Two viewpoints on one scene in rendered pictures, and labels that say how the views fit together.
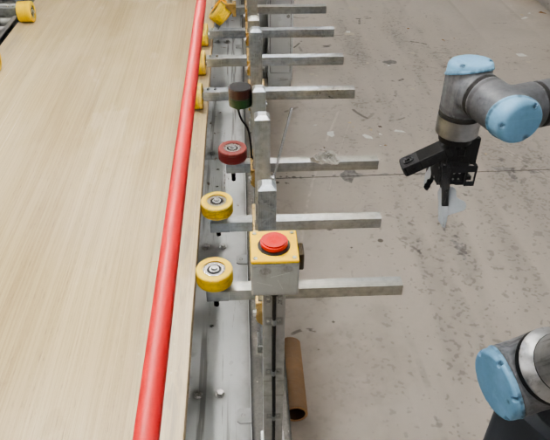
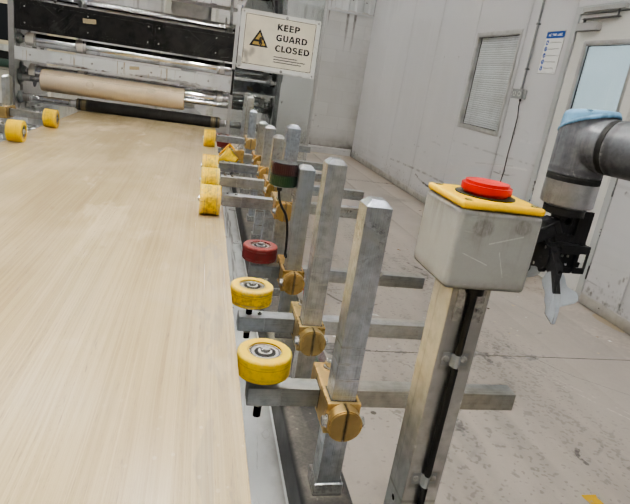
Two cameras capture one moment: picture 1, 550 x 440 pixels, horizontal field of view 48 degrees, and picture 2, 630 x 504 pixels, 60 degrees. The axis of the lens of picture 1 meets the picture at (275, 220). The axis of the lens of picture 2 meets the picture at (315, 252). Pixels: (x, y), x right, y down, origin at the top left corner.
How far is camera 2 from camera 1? 0.62 m
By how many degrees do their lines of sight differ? 22
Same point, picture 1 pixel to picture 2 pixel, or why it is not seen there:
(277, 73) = not seen: hidden behind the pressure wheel
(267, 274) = (485, 236)
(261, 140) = (332, 194)
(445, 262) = not seen: hidden behind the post
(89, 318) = (64, 401)
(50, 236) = (10, 300)
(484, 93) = not seen: outside the picture
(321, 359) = not seen: outside the picture
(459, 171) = (570, 252)
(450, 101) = (570, 156)
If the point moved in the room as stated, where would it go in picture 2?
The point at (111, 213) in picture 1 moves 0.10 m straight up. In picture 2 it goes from (106, 285) to (108, 229)
